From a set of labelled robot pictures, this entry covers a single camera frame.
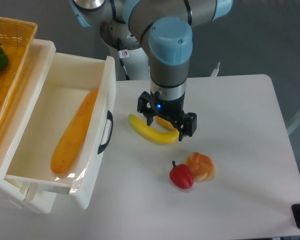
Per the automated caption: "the white drawer cabinet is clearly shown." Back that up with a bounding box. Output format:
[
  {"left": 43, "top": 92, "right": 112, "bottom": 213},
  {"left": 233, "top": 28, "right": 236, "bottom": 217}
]
[{"left": 0, "top": 39, "right": 56, "bottom": 213}]

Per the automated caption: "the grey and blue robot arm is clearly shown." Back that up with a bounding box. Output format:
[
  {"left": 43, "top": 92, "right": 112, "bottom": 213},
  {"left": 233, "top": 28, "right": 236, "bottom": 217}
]
[{"left": 109, "top": 0, "right": 233, "bottom": 140}]

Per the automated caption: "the red toy bell pepper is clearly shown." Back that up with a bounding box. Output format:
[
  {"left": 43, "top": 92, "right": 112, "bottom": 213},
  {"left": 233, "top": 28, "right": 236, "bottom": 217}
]
[{"left": 169, "top": 160, "right": 195, "bottom": 190}]

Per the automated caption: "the orange toy bread knot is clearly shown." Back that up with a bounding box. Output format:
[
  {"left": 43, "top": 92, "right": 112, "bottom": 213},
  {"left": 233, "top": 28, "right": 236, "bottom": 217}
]
[{"left": 184, "top": 152, "right": 216, "bottom": 182}]

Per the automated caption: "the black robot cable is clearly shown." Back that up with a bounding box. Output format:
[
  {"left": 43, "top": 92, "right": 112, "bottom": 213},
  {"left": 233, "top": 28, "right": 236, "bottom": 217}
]
[{"left": 117, "top": 37, "right": 132, "bottom": 81}]

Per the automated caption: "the yellow toy banana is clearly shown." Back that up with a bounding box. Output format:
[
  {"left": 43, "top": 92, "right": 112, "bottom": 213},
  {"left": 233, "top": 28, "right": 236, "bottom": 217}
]
[{"left": 128, "top": 114, "right": 179, "bottom": 145}]

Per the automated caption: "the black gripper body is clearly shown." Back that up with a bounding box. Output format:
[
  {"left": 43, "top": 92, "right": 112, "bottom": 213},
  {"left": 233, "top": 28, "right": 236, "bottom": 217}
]
[{"left": 151, "top": 91, "right": 185, "bottom": 121}]

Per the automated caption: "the yellow wicker basket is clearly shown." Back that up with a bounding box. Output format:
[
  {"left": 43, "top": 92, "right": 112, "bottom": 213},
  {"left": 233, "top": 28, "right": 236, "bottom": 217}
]
[{"left": 0, "top": 17, "right": 38, "bottom": 128}]

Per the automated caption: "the white table clamp bracket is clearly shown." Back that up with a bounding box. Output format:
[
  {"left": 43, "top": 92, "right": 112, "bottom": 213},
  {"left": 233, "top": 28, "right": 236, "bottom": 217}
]
[{"left": 210, "top": 61, "right": 221, "bottom": 77}]

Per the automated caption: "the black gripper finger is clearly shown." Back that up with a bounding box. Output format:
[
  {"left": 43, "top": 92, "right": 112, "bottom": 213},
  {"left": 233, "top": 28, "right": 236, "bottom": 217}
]
[
  {"left": 137, "top": 91, "right": 155, "bottom": 126},
  {"left": 170, "top": 112, "right": 197, "bottom": 142}
]

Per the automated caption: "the white drawer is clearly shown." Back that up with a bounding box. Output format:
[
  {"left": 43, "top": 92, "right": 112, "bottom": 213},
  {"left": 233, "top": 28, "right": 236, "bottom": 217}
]
[{"left": 6, "top": 53, "right": 116, "bottom": 213}]

